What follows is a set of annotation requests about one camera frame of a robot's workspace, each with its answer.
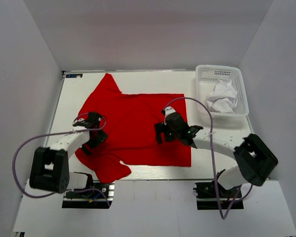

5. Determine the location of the red t shirt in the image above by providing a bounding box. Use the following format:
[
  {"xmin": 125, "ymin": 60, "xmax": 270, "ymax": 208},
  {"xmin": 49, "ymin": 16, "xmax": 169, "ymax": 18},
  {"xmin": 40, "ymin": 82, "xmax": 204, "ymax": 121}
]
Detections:
[{"xmin": 75, "ymin": 74, "xmax": 191, "ymax": 183}]

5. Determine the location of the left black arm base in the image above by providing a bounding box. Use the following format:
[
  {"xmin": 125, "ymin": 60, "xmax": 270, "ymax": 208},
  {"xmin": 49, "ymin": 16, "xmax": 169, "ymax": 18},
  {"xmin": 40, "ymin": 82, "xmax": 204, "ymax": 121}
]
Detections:
[{"xmin": 62, "ymin": 181, "xmax": 114, "ymax": 209}]

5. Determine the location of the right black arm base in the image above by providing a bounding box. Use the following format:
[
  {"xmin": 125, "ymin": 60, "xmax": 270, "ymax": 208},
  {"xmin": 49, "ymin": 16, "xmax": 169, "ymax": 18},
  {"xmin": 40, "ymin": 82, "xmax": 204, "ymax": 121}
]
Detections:
[{"xmin": 193, "ymin": 181, "xmax": 237, "ymax": 210}]

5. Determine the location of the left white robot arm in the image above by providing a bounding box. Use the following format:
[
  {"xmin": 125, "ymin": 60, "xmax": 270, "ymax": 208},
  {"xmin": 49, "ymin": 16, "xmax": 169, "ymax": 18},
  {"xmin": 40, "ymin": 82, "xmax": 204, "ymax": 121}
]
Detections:
[{"xmin": 29, "ymin": 112, "xmax": 108, "ymax": 197}]

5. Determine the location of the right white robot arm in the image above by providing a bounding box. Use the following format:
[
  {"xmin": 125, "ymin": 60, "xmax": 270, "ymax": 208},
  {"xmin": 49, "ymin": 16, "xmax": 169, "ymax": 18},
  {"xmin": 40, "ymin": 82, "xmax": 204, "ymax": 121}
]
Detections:
[{"xmin": 154, "ymin": 112, "xmax": 278, "ymax": 197}]

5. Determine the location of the white t shirt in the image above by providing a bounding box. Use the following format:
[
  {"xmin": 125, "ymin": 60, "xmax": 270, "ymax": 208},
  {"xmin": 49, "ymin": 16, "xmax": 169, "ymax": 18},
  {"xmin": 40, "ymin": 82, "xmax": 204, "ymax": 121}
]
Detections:
[{"xmin": 206, "ymin": 79, "xmax": 238, "ymax": 114}]

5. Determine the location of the white plastic basket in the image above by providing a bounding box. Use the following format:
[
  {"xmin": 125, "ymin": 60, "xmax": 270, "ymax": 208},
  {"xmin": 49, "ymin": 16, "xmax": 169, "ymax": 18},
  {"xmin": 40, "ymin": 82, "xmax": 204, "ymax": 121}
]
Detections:
[{"xmin": 195, "ymin": 65, "xmax": 249, "ymax": 118}]

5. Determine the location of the blue table label sticker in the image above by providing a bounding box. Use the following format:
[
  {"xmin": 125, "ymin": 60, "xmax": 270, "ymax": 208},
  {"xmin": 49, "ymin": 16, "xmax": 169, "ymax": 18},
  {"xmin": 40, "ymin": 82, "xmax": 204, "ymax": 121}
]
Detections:
[{"xmin": 65, "ymin": 74, "xmax": 83, "ymax": 79}]

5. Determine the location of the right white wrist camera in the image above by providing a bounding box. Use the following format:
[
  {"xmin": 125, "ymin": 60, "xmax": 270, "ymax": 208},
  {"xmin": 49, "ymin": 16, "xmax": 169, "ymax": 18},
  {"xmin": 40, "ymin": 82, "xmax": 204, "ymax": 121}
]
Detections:
[{"xmin": 161, "ymin": 106, "xmax": 176, "ymax": 117}]

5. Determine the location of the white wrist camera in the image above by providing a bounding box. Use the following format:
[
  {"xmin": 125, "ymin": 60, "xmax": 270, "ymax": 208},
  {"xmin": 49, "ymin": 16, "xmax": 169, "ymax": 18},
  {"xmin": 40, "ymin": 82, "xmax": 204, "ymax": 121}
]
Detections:
[
  {"xmin": 161, "ymin": 106, "xmax": 176, "ymax": 117},
  {"xmin": 72, "ymin": 118, "xmax": 84, "ymax": 127}
]

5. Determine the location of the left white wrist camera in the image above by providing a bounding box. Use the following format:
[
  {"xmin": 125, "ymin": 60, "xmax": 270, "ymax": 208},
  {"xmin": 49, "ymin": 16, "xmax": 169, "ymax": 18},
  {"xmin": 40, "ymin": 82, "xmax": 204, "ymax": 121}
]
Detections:
[{"xmin": 72, "ymin": 118, "xmax": 84, "ymax": 127}]

